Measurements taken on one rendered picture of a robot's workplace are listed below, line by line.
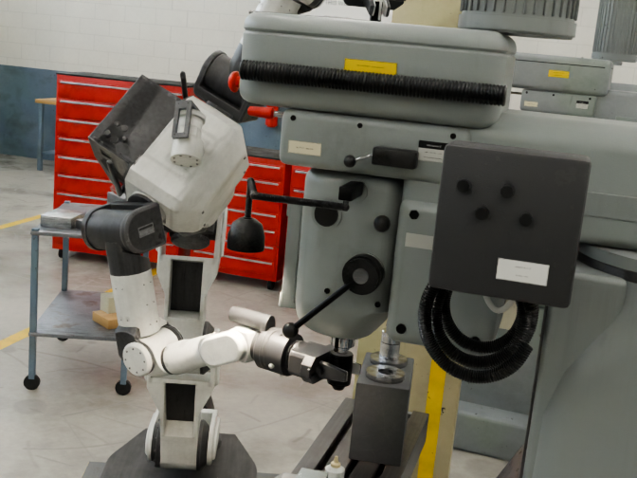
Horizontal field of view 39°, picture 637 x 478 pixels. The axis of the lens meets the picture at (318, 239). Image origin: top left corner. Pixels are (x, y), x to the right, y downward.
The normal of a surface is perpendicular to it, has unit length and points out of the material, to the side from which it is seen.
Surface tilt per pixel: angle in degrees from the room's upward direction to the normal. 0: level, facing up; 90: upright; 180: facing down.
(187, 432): 28
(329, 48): 90
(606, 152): 85
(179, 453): 104
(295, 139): 90
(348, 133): 90
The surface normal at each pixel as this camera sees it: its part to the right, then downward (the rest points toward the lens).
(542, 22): 0.26, 0.22
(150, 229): 0.81, 0.04
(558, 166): -0.28, 0.18
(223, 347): -0.52, 0.18
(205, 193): 0.65, 0.14
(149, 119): 0.07, -0.33
